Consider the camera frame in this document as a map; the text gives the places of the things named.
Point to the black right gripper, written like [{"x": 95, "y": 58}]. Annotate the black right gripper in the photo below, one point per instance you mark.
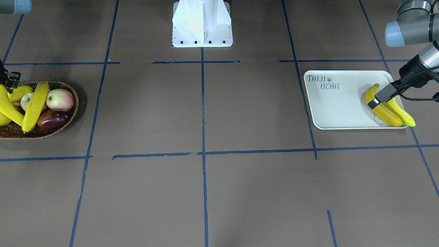
[{"x": 10, "y": 81}]

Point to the red yellow peach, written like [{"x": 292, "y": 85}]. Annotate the red yellow peach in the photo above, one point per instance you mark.
[{"x": 60, "y": 100}]

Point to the yellow green apple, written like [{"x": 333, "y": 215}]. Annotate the yellow green apple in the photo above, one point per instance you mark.
[{"x": 25, "y": 101}]

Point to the brown wicker basket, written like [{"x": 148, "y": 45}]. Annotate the brown wicker basket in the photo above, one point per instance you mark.
[{"x": 12, "y": 131}]

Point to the yellow starfruit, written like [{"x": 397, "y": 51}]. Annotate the yellow starfruit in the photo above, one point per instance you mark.
[{"x": 19, "y": 93}]

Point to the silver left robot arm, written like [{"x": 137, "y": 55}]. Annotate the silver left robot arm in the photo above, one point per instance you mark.
[{"x": 417, "y": 23}]

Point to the white bear tray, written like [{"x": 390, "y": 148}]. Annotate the white bear tray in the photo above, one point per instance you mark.
[{"x": 336, "y": 98}]

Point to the yellow lemon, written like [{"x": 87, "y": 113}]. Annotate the yellow lemon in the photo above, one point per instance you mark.
[{"x": 4, "y": 120}]

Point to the yellow banana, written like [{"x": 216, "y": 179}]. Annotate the yellow banana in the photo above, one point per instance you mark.
[
  {"x": 400, "y": 112},
  {"x": 35, "y": 106},
  {"x": 7, "y": 108},
  {"x": 382, "y": 112}
]

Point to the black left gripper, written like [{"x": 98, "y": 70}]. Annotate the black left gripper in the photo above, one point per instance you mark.
[{"x": 410, "y": 72}]

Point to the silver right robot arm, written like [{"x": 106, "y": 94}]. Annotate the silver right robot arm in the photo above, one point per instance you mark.
[{"x": 15, "y": 7}]

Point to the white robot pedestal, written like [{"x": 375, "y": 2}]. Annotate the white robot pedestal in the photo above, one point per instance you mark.
[{"x": 202, "y": 23}]

